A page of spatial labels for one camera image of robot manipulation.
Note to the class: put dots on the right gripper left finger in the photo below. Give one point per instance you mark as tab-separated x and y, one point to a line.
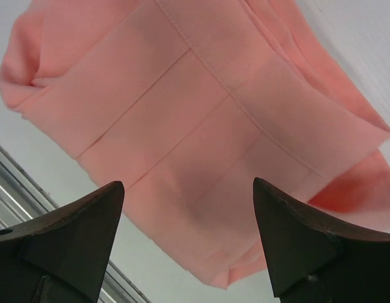
61	256

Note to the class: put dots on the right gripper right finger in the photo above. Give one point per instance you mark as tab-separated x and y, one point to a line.
314	257

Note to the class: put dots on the pink pleated skirt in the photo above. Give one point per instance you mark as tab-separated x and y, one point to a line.
186	102

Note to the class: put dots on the aluminium frame rail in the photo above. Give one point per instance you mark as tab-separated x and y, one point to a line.
21	200

